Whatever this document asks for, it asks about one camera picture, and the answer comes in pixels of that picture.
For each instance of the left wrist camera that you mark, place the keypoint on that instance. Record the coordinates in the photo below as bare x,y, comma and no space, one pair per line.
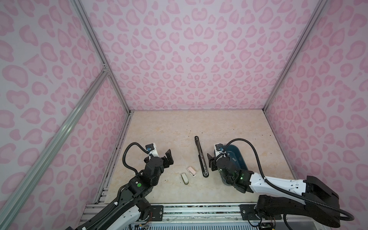
152,150

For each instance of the teal plastic tray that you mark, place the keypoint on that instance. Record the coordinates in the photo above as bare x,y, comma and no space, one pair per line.
235,155

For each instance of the beige small stapler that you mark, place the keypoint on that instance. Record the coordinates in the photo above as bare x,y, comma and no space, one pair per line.
184,178

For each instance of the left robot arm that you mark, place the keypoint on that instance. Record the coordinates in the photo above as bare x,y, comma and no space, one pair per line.
130,209

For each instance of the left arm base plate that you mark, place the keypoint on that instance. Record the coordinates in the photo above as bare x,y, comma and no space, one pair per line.
153,213

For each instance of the aluminium front rail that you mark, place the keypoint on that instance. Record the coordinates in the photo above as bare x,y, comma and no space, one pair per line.
207,216

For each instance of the black stapler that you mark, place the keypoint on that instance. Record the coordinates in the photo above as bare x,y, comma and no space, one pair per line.
202,161

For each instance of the pink small stapler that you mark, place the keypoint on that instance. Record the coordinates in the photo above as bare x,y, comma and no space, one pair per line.
191,170

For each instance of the aluminium diagonal frame bar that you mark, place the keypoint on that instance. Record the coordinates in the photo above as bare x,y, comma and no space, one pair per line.
21,194

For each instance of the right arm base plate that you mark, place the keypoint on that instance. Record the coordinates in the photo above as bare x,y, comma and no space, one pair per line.
247,212

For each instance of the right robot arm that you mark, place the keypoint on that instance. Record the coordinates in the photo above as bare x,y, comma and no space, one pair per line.
309,197

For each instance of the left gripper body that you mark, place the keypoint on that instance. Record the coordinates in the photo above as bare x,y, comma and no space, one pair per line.
161,159

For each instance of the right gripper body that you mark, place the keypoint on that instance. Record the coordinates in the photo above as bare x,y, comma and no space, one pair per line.
218,169

